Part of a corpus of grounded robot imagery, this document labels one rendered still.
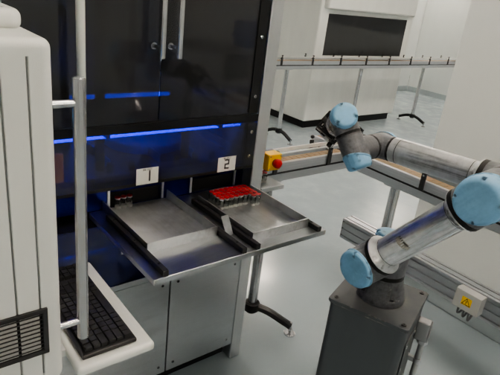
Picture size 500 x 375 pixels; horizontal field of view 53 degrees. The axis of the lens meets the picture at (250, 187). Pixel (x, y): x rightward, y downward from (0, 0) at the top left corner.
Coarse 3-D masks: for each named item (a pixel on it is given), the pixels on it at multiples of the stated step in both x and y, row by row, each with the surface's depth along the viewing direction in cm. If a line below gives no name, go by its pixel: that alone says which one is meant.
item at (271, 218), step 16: (240, 208) 190; (256, 208) 192; (272, 208) 193; (288, 208) 189; (240, 224) 170; (256, 224) 179; (272, 224) 181; (288, 224) 175; (304, 224) 181; (256, 240) 168
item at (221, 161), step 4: (228, 156) 193; (232, 156) 194; (220, 160) 191; (224, 160) 192; (232, 160) 195; (220, 164) 192; (224, 164) 193; (228, 164) 195; (232, 164) 196; (220, 168) 193; (228, 168) 195; (232, 168) 197
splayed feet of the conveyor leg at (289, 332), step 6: (246, 300) 263; (258, 300) 265; (246, 306) 260; (252, 306) 259; (258, 306) 261; (264, 306) 262; (252, 312) 261; (264, 312) 260; (270, 312) 260; (276, 312) 261; (276, 318) 259; (282, 318) 260; (282, 324) 260; (288, 324) 259; (288, 330) 262; (288, 336) 260
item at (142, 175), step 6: (144, 168) 172; (150, 168) 173; (156, 168) 175; (138, 174) 171; (144, 174) 172; (150, 174) 174; (156, 174) 176; (138, 180) 172; (144, 180) 173; (150, 180) 175; (156, 180) 176
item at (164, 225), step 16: (112, 208) 178; (128, 208) 179; (144, 208) 181; (160, 208) 182; (176, 208) 184; (192, 208) 178; (128, 224) 161; (144, 224) 170; (160, 224) 171; (176, 224) 172; (192, 224) 174; (208, 224) 171; (144, 240) 153; (160, 240) 154; (176, 240) 158; (192, 240) 162
